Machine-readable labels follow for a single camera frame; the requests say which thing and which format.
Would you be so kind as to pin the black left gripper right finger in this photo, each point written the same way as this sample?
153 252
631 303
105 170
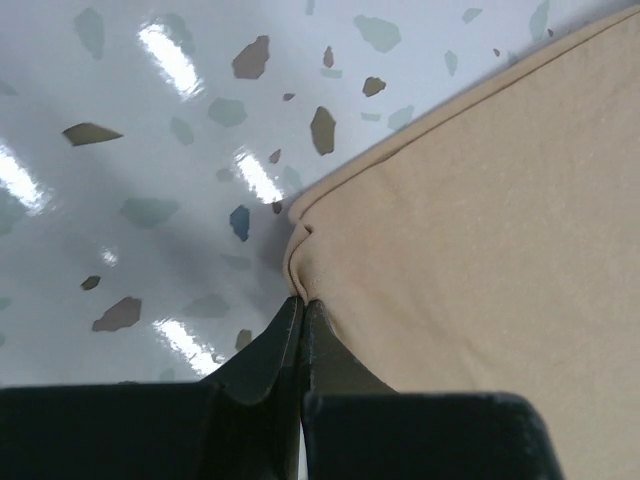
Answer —
357 427

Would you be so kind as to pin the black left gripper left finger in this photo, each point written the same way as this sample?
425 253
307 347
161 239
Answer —
240 422

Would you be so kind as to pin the beige t-shirt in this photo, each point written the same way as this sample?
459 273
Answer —
494 245

